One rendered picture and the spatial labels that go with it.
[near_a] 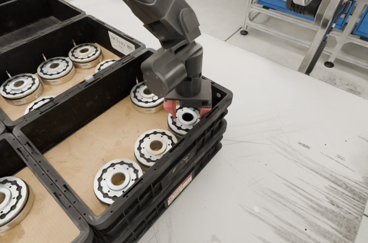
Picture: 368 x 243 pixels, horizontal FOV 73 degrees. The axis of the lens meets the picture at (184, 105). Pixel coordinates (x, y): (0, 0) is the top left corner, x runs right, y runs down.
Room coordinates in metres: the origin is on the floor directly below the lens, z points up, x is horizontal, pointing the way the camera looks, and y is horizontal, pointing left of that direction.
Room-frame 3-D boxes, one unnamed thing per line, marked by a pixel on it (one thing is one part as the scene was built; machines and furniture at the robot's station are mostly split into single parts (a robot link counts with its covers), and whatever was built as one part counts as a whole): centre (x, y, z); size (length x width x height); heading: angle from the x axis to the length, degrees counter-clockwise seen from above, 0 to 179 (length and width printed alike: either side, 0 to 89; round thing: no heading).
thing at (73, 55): (0.68, 0.33, 0.86); 0.10 x 0.10 x 0.01
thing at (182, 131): (0.40, -0.01, 0.86); 0.10 x 0.10 x 0.01
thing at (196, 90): (0.40, -0.01, 0.98); 0.10 x 0.07 x 0.07; 86
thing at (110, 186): (0.23, 0.13, 0.86); 0.05 x 0.05 x 0.01
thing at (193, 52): (0.40, 0.00, 1.04); 0.07 x 0.06 x 0.07; 141
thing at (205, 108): (0.40, -0.03, 0.91); 0.07 x 0.07 x 0.09; 86
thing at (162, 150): (0.32, 0.06, 0.86); 0.05 x 0.05 x 0.01
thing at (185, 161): (0.37, 0.12, 0.87); 0.40 x 0.30 x 0.11; 139
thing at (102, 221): (0.37, 0.12, 0.92); 0.40 x 0.30 x 0.02; 139
